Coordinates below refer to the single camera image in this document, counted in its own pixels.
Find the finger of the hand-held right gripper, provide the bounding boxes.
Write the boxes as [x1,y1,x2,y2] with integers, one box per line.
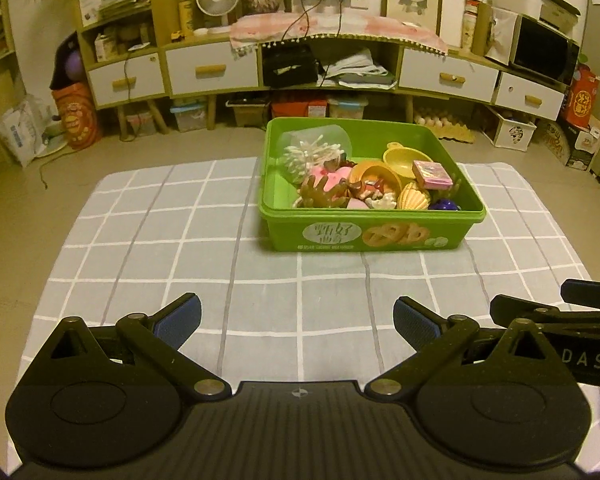
[489,295,600,329]
[561,280,600,307]

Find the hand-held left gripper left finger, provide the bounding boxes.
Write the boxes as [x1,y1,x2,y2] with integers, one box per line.
[32,293,232,404]

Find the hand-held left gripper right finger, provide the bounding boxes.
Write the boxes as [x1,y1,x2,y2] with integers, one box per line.
[363,296,562,404]

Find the green plastic storage box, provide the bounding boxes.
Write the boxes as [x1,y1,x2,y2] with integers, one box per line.
[258,117,488,253]

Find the yellow toy corn cob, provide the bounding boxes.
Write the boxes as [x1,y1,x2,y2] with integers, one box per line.
[397,182,430,210]

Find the white starfish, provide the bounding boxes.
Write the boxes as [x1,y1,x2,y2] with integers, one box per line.
[364,192,397,210]

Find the brown orange toy figure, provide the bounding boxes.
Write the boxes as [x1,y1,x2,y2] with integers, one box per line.
[352,176,397,201]

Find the pink square card box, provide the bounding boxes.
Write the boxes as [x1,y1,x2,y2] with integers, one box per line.
[412,159,454,190]

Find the orange toy pot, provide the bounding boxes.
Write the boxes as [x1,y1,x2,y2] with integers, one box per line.
[349,160,401,197]

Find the pink pig toy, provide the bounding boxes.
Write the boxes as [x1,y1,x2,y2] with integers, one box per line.
[310,167,367,208]

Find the brown octopus toy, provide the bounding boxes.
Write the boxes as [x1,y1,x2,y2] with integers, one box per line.
[299,174,349,209]

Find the yellow toy pot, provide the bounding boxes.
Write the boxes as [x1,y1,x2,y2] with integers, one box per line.
[382,142,426,181]

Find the clear cotton swab container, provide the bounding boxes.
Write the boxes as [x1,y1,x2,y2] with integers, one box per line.
[279,127,354,187]

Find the grey checked blanket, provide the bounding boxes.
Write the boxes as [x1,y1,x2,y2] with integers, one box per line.
[15,157,600,467]

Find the printed cardboard boxes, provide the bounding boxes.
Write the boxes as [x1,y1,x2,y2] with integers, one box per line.
[536,119,600,169]

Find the white printed storage crate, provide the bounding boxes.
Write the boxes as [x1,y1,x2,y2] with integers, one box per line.
[484,106,537,149]

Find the yellow egg tray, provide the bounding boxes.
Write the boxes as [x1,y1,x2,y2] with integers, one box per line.
[413,109,475,144]

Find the red gift box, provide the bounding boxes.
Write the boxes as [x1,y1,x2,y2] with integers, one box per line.
[559,64,600,129]

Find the clear bin blue lid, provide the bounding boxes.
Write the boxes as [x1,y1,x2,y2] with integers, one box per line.
[169,102,209,133]

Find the clear plastic bin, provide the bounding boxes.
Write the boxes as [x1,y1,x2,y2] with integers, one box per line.
[227,98,271,127]
[327,97,370,121]

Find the orange printed bag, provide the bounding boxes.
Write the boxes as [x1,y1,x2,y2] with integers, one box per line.
[51,82,103,151]

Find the flat red box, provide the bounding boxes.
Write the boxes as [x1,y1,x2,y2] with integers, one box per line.
[270,100,329,120]

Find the long wooden media cabinet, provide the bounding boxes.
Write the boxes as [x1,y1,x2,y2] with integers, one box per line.
[72,0,583,142]

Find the white plastic bag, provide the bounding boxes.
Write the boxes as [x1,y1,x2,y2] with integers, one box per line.
[0,94,49,169]

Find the black microwave oven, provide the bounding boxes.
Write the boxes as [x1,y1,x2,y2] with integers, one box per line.
[508,15,580,87]

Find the pile of folded clothes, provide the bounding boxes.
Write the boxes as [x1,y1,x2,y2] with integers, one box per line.
[320,48,399,92]

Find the black bag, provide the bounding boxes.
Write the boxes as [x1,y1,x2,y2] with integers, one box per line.
[262,45,319,89]

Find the purple ball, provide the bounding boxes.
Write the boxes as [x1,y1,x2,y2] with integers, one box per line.
[64,50,84,81]

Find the tall printed canister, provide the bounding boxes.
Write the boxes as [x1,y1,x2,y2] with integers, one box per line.
[460,0,481,52]

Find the pink fringed cloth runner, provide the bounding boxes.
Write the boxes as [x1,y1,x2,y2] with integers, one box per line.
[228,14,449,57]

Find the yellow bottle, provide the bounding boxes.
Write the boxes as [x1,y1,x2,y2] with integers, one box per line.
[178,0,195,37]

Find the stack of papers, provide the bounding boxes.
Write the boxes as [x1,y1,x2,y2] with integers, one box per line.
[99,0,152,22]

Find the white drawer wooden handle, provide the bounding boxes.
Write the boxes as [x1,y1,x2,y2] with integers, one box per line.
[493,72,567,121]
[164,41,260,97]
[87,52,165,109]
[397,49,501,106]

